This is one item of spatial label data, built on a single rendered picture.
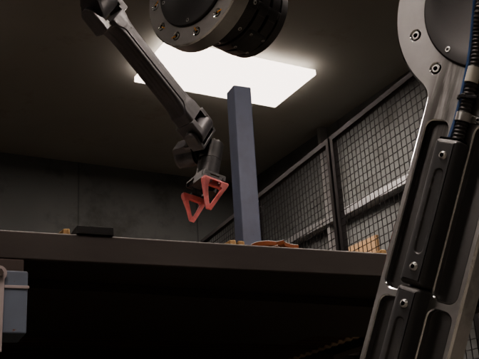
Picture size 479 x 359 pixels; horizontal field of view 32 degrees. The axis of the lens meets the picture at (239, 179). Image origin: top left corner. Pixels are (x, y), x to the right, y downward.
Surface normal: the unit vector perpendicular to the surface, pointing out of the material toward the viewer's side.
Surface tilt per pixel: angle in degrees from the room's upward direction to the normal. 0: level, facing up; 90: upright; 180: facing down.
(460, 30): 90
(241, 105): 90
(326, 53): 180
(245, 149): 90
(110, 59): 180
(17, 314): 90
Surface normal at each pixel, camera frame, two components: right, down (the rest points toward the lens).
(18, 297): 0.39, -0.34
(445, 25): -0.67, -0.22
